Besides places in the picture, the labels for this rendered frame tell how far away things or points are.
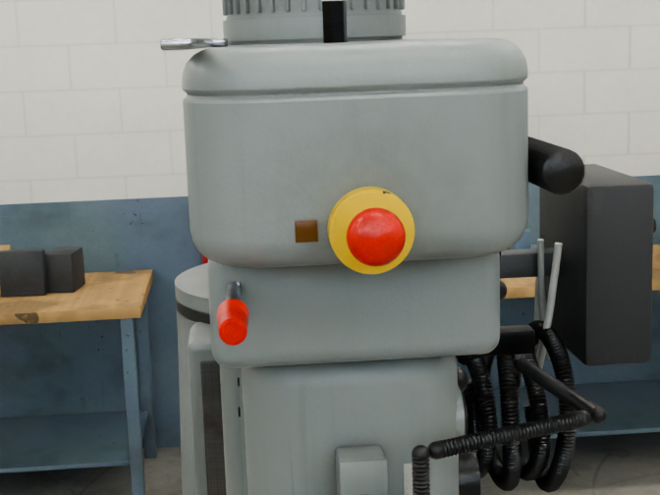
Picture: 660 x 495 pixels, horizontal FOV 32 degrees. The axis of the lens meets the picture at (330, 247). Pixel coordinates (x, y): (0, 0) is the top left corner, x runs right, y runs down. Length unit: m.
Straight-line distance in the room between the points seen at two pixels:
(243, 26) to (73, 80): 4.08
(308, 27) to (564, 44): 4.30
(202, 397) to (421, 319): 0.57
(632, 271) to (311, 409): 0.48
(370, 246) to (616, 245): 0.58
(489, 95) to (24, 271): 4.13
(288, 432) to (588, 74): 4.58
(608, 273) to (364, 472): 0.46
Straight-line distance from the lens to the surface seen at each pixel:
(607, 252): 1.30
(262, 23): 1.18
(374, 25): 1.19
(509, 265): 1.36
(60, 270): 4.86
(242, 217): 0.81
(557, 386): 1.03
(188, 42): 0.74
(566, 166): 0.86
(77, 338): 5.43
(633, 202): 1.30
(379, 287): 0.92
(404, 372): 0.98
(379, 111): 0.80
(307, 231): 0.80
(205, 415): 1.46
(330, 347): 0.92
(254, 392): 0.99
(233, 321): 0.77
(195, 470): 1.49
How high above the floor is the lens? 1.89
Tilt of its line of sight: 10 degrees down
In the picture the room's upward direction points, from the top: 2 degrees counter-clockwise
